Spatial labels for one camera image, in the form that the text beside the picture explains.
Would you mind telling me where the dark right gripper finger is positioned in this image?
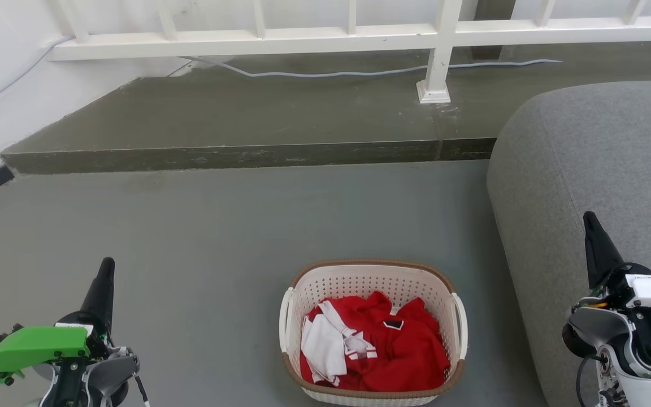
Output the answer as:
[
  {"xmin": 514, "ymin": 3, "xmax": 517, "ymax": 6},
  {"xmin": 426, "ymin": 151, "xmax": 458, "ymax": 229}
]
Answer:
[{"xmin": 583, "ymin": 211, "xmax": 626, "ymax": 290}]

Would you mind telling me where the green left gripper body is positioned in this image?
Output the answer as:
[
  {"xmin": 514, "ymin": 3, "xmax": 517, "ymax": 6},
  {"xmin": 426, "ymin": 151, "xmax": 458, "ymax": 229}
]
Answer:
[{"xmin": 0, "ymin": 311, "xmax": 112, "ymax": 379}]

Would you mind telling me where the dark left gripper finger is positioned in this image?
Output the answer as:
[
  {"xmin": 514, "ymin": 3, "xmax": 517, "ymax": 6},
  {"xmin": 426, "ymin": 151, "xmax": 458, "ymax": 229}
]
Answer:
[{"xmin": 80, "ymin": 257, "xmax": 116, "ymax": 334}]

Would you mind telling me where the cream perforated plastic laundry basket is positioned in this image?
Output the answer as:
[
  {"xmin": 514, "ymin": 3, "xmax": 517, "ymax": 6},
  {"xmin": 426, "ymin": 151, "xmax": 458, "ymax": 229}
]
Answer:
[{"xmin": 279, "ymin": 259, "xmax": 468, "ymax": 407}]

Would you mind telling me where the grey fabric sofa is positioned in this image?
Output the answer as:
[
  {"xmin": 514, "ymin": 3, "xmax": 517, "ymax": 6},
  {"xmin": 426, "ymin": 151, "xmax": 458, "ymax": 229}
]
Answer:
[{"xmin": 487, "ymin": 80, "xmax": 651, "ymax": 407}]

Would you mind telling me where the white garment with red trim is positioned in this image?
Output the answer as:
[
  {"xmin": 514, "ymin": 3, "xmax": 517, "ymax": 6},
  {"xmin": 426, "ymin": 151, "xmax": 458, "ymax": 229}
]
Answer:
[{"xmin": 301, "ymin": 300, "xmax": 378, "ymax": 386}]

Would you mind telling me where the white metal railing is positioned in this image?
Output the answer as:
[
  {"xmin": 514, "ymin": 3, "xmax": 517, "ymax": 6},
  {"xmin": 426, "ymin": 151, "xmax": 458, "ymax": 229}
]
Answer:
[{"xmin": 49, "ymin": 0, "xmax": 651, "ymax": 104}]

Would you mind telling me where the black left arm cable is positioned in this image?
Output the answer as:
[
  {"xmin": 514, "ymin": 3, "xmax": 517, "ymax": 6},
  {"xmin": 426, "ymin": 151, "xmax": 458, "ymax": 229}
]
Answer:
[{"xmin": 132, "ymin": 373, "xmax": 151, "ymax": 407}]

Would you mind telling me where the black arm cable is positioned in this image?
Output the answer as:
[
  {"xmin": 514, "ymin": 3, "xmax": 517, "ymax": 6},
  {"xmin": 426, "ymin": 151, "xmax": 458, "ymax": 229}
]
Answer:
[
  {"xmin": 576, "ymin": 353, "xmax": 606, "ymax": 407},
  {"xmin": 132, "ymin": 373, "xmax": 151, "ymax": 407}
]

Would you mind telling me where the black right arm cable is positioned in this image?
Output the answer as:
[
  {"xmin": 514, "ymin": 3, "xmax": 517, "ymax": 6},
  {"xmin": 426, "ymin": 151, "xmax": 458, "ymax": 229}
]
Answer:
[{"xmin": 576, "ymin": 353, "xmax": 606, "ymax": 407}]

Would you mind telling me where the thin white floor cable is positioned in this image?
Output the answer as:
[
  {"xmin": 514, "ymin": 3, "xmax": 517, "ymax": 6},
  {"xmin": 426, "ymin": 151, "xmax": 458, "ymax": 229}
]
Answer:
[{"xmin": 0, "ymin": 37, "xmax": 562, "ymax": 114}]

